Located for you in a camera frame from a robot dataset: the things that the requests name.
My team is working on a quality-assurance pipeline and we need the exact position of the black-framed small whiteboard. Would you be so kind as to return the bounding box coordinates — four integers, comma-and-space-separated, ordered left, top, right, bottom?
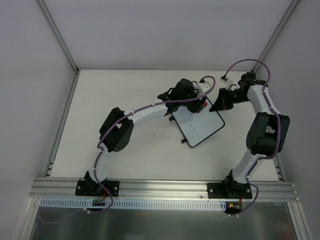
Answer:
169, 98, 225, 148

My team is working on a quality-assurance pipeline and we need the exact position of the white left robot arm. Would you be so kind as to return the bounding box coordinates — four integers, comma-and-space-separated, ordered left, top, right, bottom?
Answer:
78, 78, 215, 196

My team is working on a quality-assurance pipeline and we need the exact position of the aluminium right corner post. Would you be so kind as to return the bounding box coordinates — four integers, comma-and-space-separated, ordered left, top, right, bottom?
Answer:
258, 0, 301, 62

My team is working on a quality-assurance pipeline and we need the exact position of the aluminium mounting rail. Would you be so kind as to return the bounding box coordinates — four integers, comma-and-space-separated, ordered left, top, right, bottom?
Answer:
29, 177, 300, 202

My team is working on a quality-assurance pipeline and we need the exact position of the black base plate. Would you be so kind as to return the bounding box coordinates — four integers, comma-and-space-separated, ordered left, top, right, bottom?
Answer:
207, 182, 253, 199
75, 178, 120, 197

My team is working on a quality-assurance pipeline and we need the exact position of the white slotted cable duct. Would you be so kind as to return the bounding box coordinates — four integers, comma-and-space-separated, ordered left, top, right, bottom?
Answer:
39, 197, 227, 211

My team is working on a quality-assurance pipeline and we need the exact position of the aluminium corner post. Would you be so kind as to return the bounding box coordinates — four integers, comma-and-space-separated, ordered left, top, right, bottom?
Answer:
35, 0, 79, 74
258, 0, 301, 62

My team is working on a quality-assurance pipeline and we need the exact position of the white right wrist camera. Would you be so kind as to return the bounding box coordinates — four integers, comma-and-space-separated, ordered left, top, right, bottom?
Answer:
220, 75, 234, 90

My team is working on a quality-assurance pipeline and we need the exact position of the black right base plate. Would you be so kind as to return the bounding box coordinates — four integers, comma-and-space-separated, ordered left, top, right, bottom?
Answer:
207, 182, 253, 199

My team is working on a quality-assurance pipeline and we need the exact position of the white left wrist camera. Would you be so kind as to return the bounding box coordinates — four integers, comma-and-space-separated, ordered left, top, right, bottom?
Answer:
194, 79, 211, 97

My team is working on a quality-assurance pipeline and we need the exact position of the red bone-shaped eraser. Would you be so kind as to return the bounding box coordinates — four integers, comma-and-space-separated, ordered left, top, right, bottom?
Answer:
195, 101, 208, 114

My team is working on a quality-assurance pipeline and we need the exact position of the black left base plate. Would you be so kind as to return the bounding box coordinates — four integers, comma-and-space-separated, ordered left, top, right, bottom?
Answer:
75, 178, 120, 197

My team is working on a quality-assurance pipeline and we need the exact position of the aluminium left corner post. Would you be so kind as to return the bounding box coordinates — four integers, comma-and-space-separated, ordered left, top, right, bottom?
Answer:
35, 0, 79, 74

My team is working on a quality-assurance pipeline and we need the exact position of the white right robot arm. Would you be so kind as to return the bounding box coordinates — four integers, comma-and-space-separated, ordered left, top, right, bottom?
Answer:
207, 72, 290, 199

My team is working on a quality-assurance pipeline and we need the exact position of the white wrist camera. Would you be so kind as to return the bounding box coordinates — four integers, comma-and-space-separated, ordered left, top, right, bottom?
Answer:
194, 79, 211, 97
220, 75, 234, 90

